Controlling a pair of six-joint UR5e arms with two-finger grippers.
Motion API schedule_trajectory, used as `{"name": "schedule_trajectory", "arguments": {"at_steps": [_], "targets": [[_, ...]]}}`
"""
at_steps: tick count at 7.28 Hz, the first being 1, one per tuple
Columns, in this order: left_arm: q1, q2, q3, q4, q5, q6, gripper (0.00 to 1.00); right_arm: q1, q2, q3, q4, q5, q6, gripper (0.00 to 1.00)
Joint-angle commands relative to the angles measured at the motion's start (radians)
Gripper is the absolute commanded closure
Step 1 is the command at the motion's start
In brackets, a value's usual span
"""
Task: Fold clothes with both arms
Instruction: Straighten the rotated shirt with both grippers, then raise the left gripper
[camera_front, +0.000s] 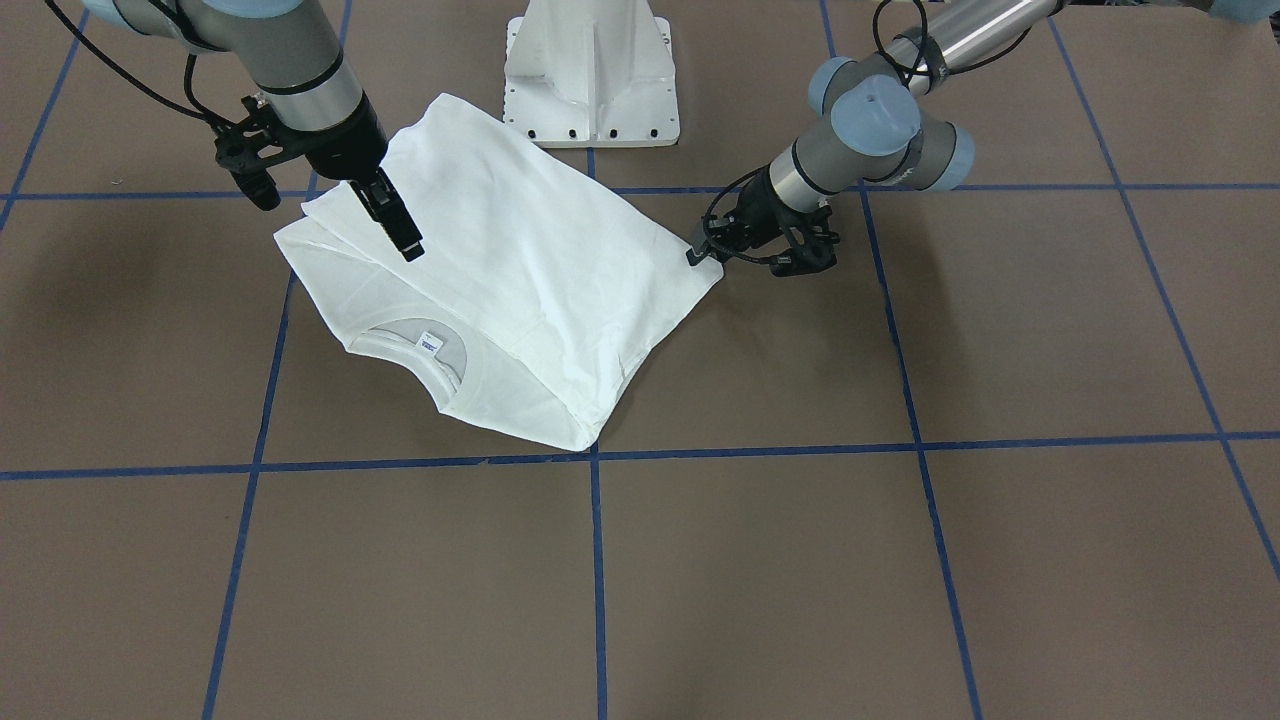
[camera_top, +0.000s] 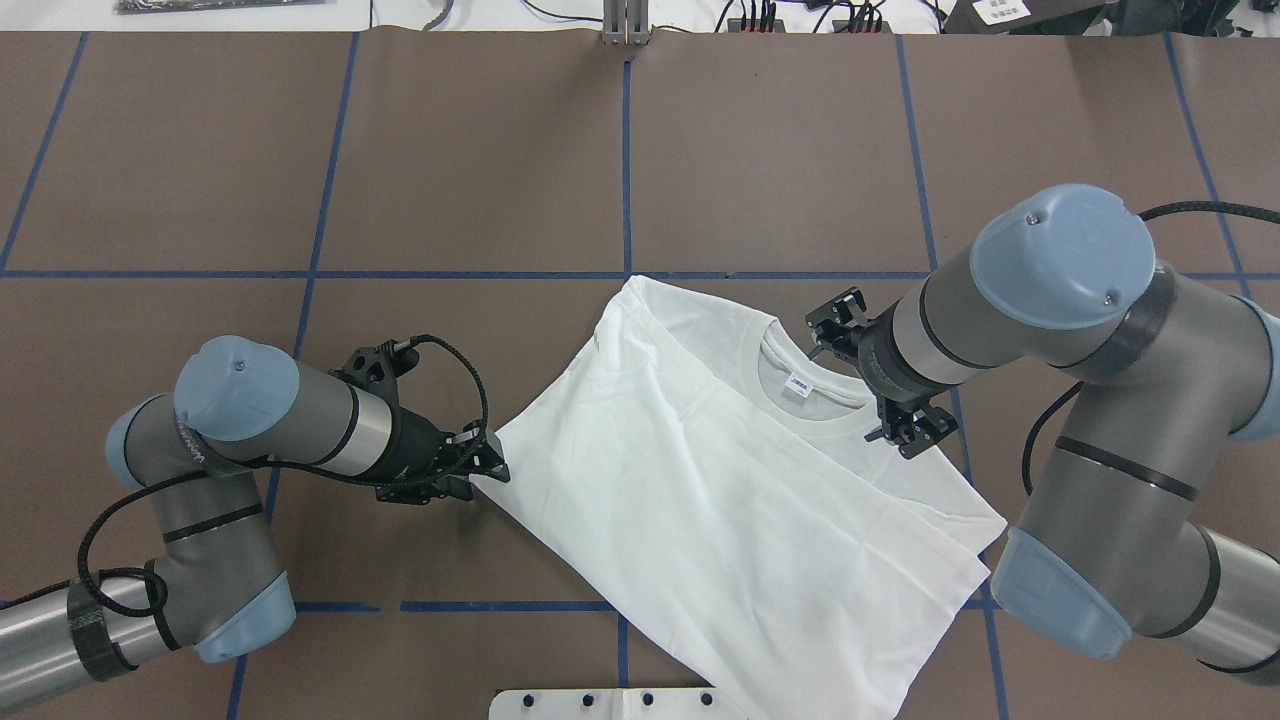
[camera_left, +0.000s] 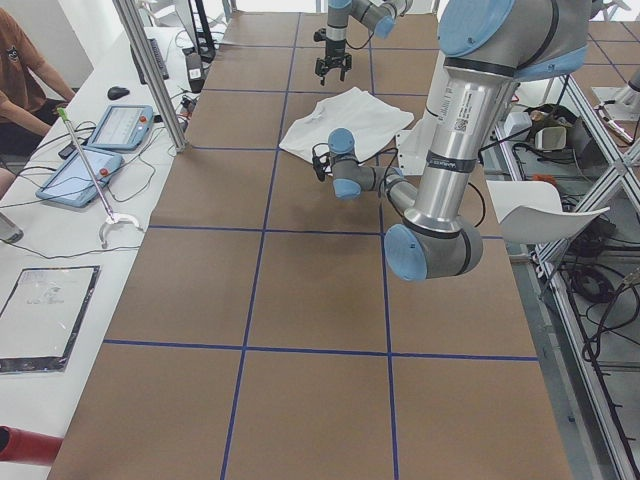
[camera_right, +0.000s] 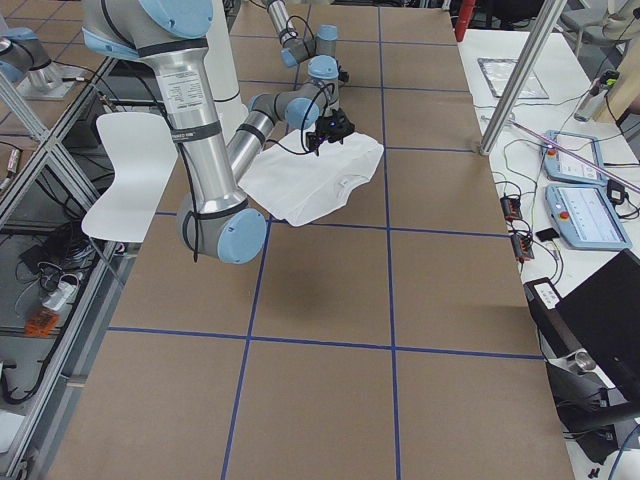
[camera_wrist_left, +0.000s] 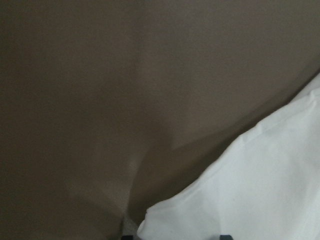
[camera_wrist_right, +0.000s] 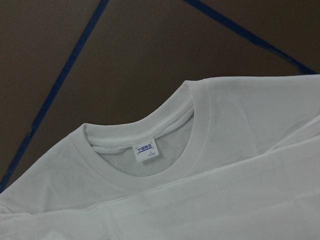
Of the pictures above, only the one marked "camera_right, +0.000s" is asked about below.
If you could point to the red fire extinguisher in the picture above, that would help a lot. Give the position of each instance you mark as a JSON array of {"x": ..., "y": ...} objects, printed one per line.
[{"x": 465, "y": 15}]

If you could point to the orange black connector box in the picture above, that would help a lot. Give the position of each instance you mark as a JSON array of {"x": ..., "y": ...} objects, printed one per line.
[{"x": 510, "y": 207}]

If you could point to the neighbour robot arm base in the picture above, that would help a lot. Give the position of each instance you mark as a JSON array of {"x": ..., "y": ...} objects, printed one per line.
[{"x": 27, "y": 65}]

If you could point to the grey aluminium profile post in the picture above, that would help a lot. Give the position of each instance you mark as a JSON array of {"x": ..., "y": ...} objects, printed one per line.
[{"x": 536, "y": 40}]

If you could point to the orange box on floor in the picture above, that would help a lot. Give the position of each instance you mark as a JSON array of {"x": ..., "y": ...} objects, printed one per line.
[{"x": 41, "y": 323}]

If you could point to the lower teach pendant tablet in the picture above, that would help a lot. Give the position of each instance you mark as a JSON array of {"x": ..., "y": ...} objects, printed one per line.
[{"x": 584, "y": 218}]

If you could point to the aluminium frame rail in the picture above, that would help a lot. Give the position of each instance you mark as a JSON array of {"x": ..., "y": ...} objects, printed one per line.
[{"x": 42, "y": 244}]

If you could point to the grey metal bottle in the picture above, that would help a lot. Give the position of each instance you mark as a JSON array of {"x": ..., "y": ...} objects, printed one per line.
[{"x": 596, "y": 95}]

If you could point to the white power strip on floor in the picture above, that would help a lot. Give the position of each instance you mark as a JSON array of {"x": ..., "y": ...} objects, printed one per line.
[{"x": 56, "y": 300}]

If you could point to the black laptop computer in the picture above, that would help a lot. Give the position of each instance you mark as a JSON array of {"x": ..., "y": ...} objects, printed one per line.
[{"x": 601, "y": 315}]

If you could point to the white plastic chair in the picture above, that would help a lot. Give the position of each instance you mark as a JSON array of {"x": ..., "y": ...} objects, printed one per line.
[{"x": 143, "y": 155}]

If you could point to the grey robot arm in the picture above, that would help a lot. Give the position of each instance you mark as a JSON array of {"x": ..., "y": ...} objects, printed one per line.
[
  {"x": 170, "y": 37},
  {"x": 299, "y": 43}
]

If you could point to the white long-sleeve printed shirt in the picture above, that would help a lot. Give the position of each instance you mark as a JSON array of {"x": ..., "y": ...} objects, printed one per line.
[{"x": 301, "y": 188}]

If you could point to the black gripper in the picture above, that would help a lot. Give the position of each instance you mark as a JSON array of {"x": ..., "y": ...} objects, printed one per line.
[{"x": 342, "y": 127}]

